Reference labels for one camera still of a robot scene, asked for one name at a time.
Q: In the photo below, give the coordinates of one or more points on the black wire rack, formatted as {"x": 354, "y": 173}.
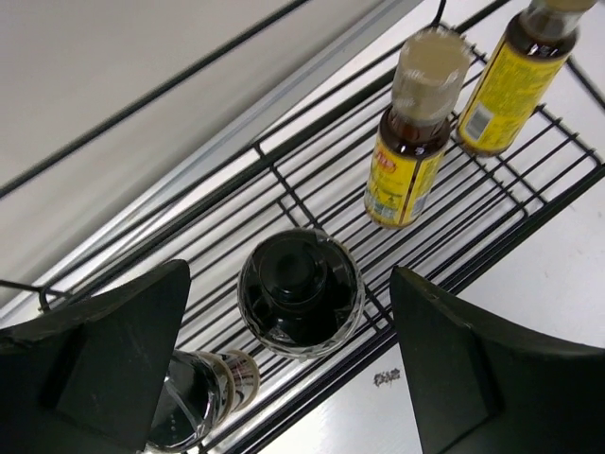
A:
{"x": 323, "y": 165}

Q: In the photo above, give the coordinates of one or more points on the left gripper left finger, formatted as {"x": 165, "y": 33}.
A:
{"x": 87, "y": 378}

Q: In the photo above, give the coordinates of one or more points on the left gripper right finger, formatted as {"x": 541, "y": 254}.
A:
{"x": 479, "y": 383}

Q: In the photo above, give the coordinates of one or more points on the small spice jar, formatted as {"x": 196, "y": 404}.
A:
{"x": 200, "y": 391}

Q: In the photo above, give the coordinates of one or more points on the yellow sauce bottle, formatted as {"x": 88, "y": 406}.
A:
{"x": 414, "y": 129}
{"x": 536, "y": 44}

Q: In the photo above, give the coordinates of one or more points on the large black-lid spice jar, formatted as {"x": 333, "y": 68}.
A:
{"x": 300, "y": 293}

